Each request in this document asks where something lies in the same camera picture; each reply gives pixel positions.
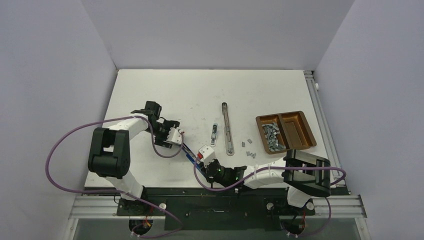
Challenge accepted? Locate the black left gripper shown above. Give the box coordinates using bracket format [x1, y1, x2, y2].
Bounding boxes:
[144, 122, 179, 148]

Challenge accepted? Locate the blue stapler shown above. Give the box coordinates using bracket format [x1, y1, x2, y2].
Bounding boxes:
[182, 143, 206, 176]

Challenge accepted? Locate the silver black stapler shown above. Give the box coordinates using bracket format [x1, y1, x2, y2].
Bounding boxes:
[221, 102, 235, 156]

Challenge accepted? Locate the light blue staple box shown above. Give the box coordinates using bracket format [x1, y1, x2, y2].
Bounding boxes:
[210, 123, 218, 147]

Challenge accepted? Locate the brown plastic divided tray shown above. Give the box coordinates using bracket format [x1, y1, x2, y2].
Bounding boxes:
[255, 111, 317, 155]

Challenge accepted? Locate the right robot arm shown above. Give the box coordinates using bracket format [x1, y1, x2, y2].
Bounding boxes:
[197, 145, 331, 214]

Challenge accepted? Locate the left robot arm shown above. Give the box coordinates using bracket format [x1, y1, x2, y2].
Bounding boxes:
[87, 101, 185, 215]

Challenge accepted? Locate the pile of grey staples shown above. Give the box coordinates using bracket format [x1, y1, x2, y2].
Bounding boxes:
[261, 122, 286, 153]

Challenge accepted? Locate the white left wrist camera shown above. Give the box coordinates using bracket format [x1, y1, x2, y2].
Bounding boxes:
[166, 127, 185, 146]

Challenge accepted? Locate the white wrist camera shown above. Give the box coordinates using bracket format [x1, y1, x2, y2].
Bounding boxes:
[197, 145, 216, 168]
[166, 127, 185, 146]

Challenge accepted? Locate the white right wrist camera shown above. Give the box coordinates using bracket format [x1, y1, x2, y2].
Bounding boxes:
[197, 145, 216, 168]

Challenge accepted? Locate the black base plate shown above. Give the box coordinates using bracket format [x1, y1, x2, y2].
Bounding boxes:
[82, 187, 350, 232]

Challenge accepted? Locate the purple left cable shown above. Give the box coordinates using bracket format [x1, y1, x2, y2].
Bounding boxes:
[44, 115, 186, 239]

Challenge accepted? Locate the aluminium frame rail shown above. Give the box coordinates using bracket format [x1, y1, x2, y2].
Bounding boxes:
[70, 70, 367, 220]

